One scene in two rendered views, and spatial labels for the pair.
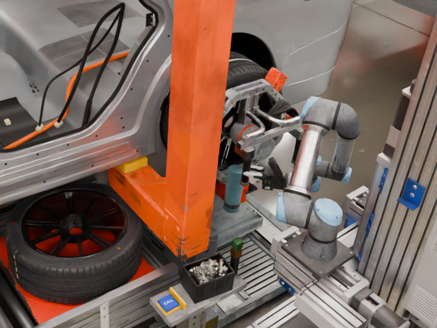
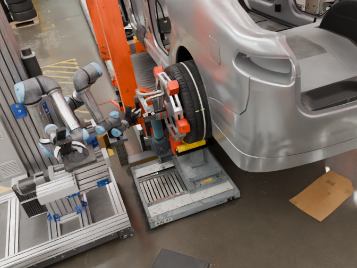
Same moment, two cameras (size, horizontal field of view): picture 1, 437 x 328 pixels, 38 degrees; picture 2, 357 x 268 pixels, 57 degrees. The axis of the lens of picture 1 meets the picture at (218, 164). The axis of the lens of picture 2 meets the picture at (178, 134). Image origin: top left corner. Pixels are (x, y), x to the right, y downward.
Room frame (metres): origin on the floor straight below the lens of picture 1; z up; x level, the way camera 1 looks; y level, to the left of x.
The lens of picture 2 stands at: (3.83, -2.18, 2.18)
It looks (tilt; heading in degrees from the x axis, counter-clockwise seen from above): 34 degrees down; 118
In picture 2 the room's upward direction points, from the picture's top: 9 degrees counter-clockwise
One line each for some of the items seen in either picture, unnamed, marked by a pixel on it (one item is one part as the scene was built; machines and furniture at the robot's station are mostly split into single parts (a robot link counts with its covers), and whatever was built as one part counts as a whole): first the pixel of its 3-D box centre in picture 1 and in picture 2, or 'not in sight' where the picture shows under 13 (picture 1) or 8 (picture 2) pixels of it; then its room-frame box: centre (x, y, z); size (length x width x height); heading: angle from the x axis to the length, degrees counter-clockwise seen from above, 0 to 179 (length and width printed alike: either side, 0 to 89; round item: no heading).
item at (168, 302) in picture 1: (168, 303); not in sight; (1.85, 0.15, 0.47); 0.07 x 0.07 x 0.02; 41
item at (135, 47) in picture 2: not in sight; (127, 41); (1.15, 1.79, 0.69); 0.52 x 0.17 x 0.35; 41
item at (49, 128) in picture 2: not in sight; (53, 133); (2.43, -1.06, 1.21); 0.11 x 0.08 x 0.09; 149
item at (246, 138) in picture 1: (247, 119); (148, 87); (2.53, -0.11, 1.03); 0.19 x 0.18 x 0.11; 41
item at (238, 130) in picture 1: (251, 139); (161, 110); (2.64, -0.15, 0.85); 0.21 x 0.14 x 0.14; 41
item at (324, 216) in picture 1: (324, 218); (65, 106); (1.93, -0.45, 0.98); 0.13 x 0.12 x 0.14; 76
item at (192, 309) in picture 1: (199, 292); (115, 131); (1.96, 0.02, 0.44); 0.43 x 0.17 x 0.03; 131
